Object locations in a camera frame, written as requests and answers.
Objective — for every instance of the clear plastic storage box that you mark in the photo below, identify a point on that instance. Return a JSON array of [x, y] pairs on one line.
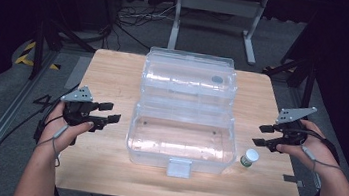
[[183, 136]]

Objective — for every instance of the person's right hand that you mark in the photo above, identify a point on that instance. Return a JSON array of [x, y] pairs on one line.
[[319, 144]]

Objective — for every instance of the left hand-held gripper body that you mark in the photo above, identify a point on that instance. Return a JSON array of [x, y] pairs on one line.
[[77, 109]]

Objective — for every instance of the small white-capped bottle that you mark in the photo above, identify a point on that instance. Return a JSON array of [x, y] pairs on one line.
[[250, 157]]

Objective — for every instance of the white metal table frame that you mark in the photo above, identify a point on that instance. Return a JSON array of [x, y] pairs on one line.
[[219, 4]]

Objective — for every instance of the aluminium floor rail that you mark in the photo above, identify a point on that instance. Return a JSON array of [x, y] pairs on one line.
[[318, 182], [1, 123]]

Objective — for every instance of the black tripod stand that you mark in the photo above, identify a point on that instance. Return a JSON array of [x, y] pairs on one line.
[[308, 84], [37, 51]]

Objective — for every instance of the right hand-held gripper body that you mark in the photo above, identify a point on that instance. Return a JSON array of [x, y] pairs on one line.
[[291, 116]]

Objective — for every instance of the person's left hand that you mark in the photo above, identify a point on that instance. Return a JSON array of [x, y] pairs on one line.
[[51, 130]]

